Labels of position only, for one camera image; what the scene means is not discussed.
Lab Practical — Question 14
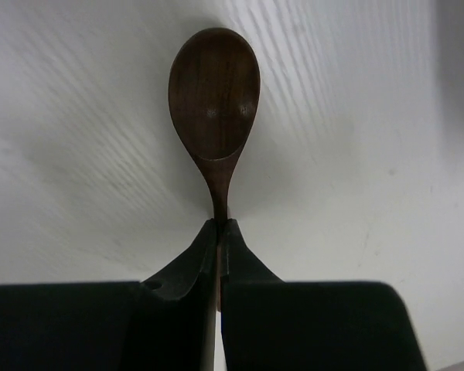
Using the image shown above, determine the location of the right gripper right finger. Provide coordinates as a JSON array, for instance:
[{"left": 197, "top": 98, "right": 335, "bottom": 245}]
[{"left": 220, "top": 220, "right": 426, "bottom": 370}]

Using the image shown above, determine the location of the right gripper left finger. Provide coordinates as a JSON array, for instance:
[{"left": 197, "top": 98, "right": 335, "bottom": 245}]
[{"left": 0, "top": 220, "right": 217, "bottom": 370}]

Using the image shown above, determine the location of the brown wooden spoon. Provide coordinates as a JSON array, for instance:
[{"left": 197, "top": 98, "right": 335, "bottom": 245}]
[{"left": 167, "top": 26, "right": 262, "bottom": 312}]

